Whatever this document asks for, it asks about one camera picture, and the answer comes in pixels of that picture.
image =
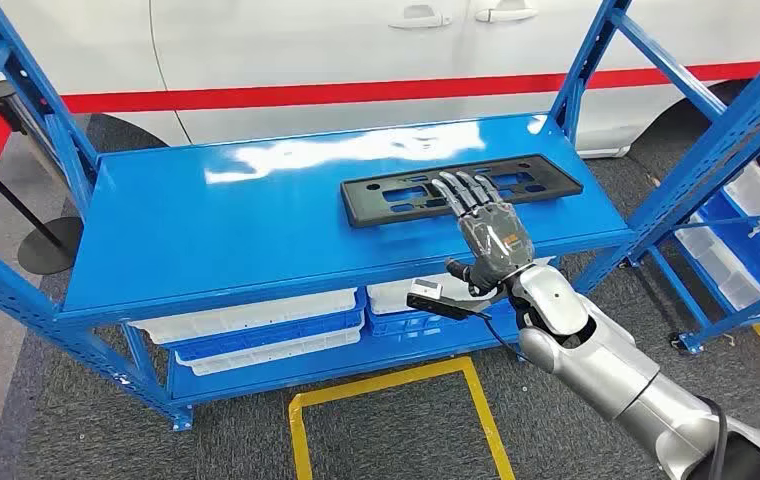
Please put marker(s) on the blue metal shelf rack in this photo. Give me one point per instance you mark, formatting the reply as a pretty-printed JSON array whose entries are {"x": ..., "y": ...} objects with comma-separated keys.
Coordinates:
[{"x": 221, "y": 232}]

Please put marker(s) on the blue wheeled shelf cart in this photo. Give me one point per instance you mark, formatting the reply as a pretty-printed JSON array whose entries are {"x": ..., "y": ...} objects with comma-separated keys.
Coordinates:
[{"x": 738, "y": 316}]

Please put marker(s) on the black stanchion with round base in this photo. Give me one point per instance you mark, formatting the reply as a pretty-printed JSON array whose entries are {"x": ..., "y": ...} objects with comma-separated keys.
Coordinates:
[{"x": 49, "y": 248}]

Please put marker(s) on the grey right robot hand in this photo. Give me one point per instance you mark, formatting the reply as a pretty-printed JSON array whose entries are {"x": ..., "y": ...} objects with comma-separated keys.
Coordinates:
[{"x": 492, "y": 238}]

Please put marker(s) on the blue plastic bin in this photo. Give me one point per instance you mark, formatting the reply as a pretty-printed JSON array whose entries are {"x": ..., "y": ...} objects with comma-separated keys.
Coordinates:
[
  {"x": 758, "y": 255},
  {"x": 406, "y": 323}
]

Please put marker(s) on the black plastic plate part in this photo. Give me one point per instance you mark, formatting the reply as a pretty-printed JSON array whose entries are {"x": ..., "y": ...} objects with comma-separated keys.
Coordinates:
[{"x": 367, "y": 205}]

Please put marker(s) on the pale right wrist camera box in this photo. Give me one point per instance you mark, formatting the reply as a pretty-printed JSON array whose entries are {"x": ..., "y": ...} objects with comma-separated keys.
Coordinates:
[{"x": 428, "y": 287}]

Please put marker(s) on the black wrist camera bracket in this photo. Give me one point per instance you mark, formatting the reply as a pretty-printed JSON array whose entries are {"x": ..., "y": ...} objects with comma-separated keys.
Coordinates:
[{"x": 446, "y": 306}]

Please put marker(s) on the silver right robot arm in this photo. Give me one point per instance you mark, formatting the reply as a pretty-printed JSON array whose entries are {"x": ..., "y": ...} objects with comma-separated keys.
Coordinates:
[{"x": 618, "y": 371}]

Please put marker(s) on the white car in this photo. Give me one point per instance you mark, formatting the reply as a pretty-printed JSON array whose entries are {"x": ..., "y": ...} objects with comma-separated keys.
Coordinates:
[{"x": 287, "y": 53}]

